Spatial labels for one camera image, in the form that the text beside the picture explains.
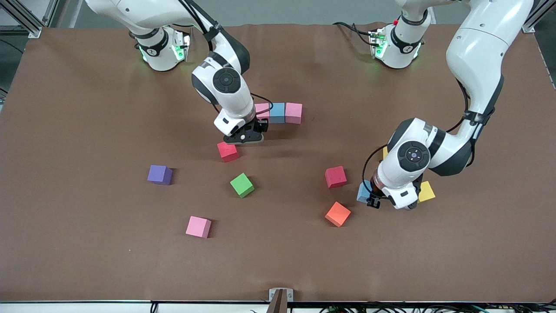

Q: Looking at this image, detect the base connector box green light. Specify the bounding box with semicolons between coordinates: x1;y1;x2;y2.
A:
368;27;388;60
172;33;191;62

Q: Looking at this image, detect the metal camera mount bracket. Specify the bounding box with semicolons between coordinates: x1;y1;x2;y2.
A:
267;288;295;313

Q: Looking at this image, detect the crimson foam cube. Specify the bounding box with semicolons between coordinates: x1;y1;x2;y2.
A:
324;166;348;189

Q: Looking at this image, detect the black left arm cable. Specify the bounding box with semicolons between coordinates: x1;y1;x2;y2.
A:
363;78;476;198

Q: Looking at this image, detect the red foam cube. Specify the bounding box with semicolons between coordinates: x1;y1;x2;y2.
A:
217;141;241;163

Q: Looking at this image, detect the brown table mat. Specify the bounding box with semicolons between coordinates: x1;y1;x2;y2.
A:
0;22;556;303

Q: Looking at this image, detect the aluminium frame post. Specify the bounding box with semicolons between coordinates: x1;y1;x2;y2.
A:
521;0;556;33
0;0;59;39

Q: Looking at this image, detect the green foam cube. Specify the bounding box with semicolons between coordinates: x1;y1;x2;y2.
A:
230;172;255;199

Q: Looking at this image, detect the purple foam cube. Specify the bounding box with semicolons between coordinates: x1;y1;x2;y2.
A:
147;164;174;186

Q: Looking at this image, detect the black base cable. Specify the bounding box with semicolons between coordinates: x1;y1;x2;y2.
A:
332;21;375;46

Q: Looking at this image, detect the blue foam cube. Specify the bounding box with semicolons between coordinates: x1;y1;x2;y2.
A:
356;180;373;204
269;103;286;124

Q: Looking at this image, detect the orange foam cube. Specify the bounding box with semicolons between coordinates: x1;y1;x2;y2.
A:
324;201;352;228

